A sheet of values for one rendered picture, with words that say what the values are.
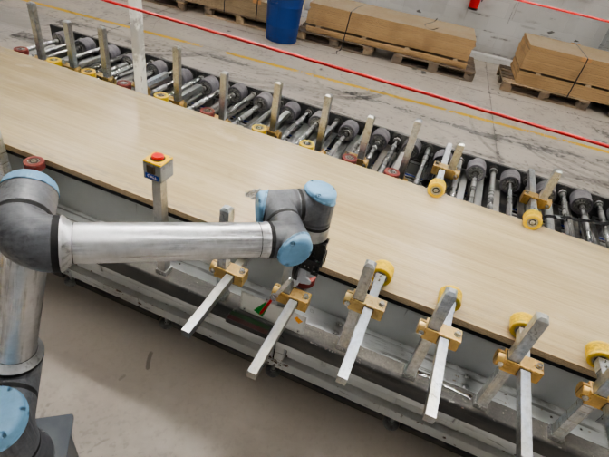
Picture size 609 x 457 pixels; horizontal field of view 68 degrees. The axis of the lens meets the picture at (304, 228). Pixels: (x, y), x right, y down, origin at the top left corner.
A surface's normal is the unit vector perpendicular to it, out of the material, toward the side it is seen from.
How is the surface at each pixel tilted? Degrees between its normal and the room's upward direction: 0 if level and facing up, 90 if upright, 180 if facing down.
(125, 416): 0
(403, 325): 90
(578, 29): 90
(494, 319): 0
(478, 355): 90
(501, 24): 90
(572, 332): 0
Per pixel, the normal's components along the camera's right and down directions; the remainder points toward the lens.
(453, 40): -0.25, 0.57
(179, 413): 0.15, -0.77
